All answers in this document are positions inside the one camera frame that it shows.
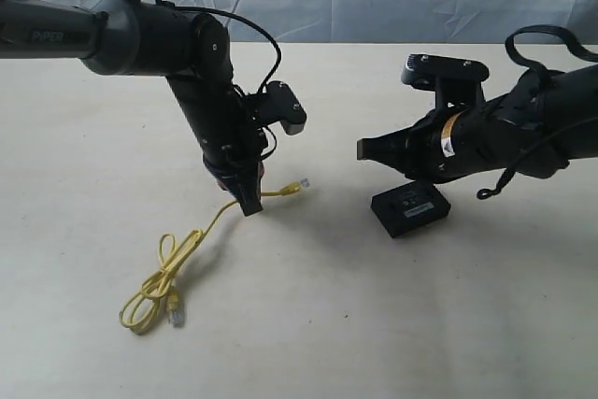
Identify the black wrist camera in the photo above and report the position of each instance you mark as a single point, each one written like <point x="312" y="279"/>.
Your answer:
<point x="455" y="82"/>
<point x="278" y="103"/>

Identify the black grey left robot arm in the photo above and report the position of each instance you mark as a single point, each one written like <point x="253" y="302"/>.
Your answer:
<point x="133" y="38"/>

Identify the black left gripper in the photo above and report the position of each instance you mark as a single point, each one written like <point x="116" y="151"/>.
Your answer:
<point x="228" y="136"/>

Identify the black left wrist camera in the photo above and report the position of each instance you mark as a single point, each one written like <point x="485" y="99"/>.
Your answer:
<point x="278" y="103"/>

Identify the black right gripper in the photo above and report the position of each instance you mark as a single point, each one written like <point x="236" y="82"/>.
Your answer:
<point x="456" y="144"/>

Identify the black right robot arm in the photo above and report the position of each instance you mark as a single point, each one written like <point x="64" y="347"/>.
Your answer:
<point x="547" y="120"/>

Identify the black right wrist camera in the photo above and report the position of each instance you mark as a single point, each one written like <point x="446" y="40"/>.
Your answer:
<point x="455" y="82"/>

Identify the small black box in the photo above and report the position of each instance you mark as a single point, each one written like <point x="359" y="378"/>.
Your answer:
<point x="409" y="207"/>

